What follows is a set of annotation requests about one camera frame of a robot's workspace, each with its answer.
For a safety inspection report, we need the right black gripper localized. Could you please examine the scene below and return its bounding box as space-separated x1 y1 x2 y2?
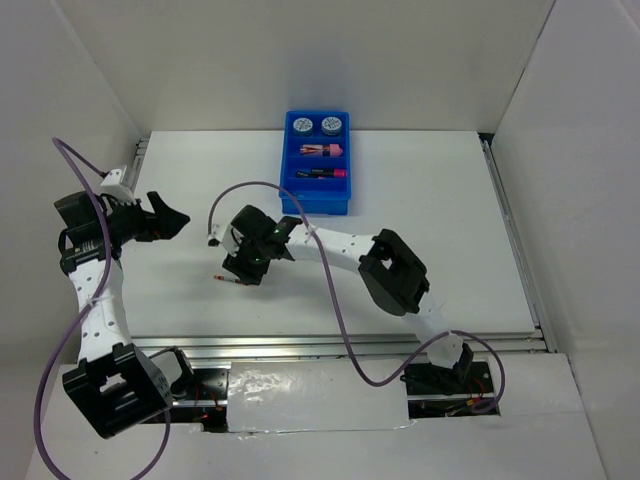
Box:
223 233 272 287

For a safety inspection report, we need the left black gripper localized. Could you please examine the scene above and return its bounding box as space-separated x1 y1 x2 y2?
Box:
100 191 190 246

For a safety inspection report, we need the red pen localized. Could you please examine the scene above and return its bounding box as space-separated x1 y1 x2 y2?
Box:
213 275 244 285

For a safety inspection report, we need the pink highlighter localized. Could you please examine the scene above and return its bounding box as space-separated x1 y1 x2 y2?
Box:
310 168 348 178

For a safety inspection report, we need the pink capped bottle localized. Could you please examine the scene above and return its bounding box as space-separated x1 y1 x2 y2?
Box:
299 143 344 157

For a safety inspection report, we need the blue cleaning gel jar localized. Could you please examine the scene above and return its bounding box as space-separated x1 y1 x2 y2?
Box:
320 115 344 137
291 117 315 137

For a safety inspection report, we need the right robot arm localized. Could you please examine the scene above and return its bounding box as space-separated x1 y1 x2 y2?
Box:
208 205 473 393

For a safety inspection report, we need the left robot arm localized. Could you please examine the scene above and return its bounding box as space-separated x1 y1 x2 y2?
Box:
54 191 198 439

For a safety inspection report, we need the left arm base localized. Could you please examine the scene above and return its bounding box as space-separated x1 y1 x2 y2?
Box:
150 347 230 433

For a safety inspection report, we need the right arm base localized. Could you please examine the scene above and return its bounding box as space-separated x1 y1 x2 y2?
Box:
400 361 496 419

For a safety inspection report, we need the white cover plate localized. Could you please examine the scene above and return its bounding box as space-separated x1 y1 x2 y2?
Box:
227 360 410 433

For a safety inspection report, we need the blue compartment tray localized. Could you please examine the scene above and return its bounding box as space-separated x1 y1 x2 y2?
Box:
279 110 352 215

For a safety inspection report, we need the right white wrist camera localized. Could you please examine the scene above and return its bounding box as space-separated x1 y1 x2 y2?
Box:
207 223 243 256

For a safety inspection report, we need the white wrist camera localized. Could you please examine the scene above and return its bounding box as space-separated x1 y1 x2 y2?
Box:
207 223 243 256
100 165 137 204

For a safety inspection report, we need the left side aluminium rail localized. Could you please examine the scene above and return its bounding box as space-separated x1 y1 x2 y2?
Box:
126 138 150 191

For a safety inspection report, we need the aluminium rail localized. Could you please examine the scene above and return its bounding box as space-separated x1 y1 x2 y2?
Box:
478 133 558 353
129 334 551 362
126 138 150 191

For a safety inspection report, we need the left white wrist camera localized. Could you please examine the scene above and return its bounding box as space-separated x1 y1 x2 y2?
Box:
100 165 137 204

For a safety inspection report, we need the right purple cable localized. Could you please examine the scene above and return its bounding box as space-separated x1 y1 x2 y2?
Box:
206 180 506 415

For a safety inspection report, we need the purple cable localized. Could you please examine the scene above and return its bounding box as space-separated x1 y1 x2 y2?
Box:
37 137 172 480
206 180 506 415

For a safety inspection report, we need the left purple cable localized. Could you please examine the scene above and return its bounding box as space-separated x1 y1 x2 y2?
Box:
37 137 172 480

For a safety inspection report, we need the aluminium front rail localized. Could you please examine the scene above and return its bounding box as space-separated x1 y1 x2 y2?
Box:
129 334 551 362

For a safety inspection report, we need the right side aluminium rail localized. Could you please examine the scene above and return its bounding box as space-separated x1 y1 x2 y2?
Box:
478 133 558 353

